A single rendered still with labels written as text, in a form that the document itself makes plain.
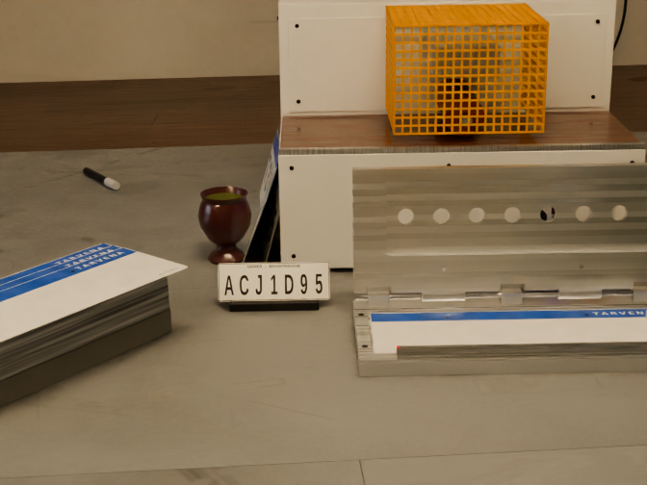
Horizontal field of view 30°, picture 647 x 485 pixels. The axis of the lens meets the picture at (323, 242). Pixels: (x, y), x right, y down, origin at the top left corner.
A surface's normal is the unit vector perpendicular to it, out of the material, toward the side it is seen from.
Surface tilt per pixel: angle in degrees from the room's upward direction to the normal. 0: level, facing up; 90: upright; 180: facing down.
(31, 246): 0
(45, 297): 0
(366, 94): 90
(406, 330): 0
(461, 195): 83
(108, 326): 90
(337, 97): 90
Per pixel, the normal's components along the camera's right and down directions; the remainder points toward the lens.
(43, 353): 0.78, 0.20
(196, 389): -0.01, -0.94
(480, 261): 0.01, 0.22
